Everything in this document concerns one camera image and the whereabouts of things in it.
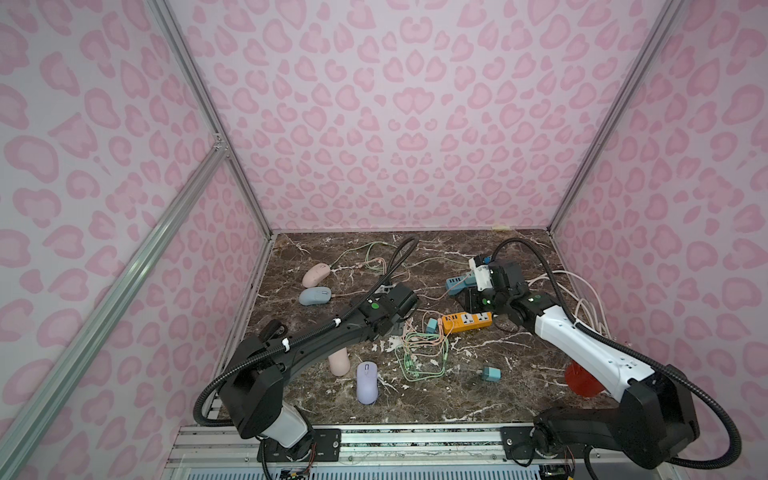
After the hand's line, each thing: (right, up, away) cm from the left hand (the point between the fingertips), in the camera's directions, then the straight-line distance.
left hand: (384, 317), depth 84 cm
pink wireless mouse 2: (-13, -13, +2) cm, 19 cm away
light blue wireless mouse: (-23, +4, +14) cm, 28 cm away
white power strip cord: (+69, +5, +23) cm, 73 cm away
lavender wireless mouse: (-5, -18, -2) cm, 19 cm away
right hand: (+21, +6, 0) cm, 22 cm away
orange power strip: (+24, -3, +9) cm, 26 cm away
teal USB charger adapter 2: (+29, -15, -3) cm, 32 cm away
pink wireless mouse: (-25, +11, +20) cm, 34 cm away
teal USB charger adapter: (+14, -4, +6) cm, 16 cm away
